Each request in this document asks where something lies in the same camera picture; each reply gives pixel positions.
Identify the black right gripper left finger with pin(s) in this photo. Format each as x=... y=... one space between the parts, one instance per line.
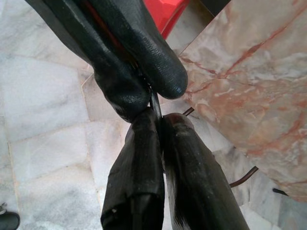
x=136 y=172

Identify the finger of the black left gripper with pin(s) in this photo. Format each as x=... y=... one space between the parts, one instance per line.
x=110 y=76
x=153 y=52

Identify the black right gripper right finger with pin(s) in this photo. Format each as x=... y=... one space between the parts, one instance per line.
x=194 y=182

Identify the red plastic stool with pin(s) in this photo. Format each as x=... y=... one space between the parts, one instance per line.
x=171 y=14

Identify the small black strip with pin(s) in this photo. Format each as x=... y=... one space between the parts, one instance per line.
x=280 y=192

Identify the black robot foot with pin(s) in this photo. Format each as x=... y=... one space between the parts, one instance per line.
x=8 y=220

